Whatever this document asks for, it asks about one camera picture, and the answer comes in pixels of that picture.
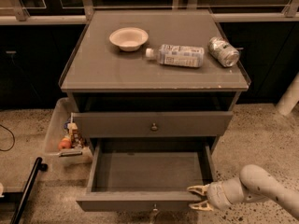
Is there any black metal pole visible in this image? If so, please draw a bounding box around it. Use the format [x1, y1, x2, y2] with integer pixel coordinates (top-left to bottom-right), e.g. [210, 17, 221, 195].
[10, 157, 48, 224]

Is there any silver green drink can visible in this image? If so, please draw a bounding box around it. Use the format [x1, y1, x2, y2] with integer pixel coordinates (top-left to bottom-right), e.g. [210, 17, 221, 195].
[207, 37, 240, 67]

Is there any orange fruit toy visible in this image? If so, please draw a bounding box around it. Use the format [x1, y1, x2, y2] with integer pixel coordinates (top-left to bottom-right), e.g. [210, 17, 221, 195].
[58, 137, 72, 150]

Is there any clear plastic storage bin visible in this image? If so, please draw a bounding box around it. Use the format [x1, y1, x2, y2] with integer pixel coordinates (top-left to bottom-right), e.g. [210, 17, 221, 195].
[43, 98, 93, 166]

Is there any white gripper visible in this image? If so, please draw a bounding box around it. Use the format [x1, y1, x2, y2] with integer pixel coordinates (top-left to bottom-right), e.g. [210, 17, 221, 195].
[187, 181, 232, 211]

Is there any clear plastic water bottle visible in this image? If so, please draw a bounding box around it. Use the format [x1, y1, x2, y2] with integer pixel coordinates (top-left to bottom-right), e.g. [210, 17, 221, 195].
[145, 44, 205, 68]

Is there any grey drawer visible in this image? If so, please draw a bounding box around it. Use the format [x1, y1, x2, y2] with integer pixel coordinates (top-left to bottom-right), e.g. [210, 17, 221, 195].
[77, 138, 215, 212]
[73, 111, 233, 138]

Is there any black cable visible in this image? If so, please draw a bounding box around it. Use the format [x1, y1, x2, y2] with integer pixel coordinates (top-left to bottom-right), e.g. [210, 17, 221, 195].
[0, 124, 16, 152]

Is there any white cylindrical post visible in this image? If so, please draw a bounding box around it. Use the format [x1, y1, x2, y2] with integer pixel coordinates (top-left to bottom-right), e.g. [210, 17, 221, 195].
[276, 72, 299, 116]

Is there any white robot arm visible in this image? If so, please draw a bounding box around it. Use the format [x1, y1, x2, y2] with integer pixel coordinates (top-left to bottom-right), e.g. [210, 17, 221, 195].
[187, 164, 299, 219]

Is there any grey top drawer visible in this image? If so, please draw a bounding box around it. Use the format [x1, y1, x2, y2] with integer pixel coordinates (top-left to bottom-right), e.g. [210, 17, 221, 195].
[73, 111, 233, 138]

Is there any metal window railing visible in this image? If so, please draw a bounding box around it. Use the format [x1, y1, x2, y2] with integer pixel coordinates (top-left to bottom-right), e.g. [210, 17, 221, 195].
[0, 0, 299, 24]

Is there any white paper bowl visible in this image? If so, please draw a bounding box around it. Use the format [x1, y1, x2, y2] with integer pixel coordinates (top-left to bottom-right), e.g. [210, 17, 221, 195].
[109, 27, 149, 52]

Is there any brown snack package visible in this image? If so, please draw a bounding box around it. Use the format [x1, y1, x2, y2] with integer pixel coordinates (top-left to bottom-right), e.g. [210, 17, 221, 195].
[67, 122, 85, 148]

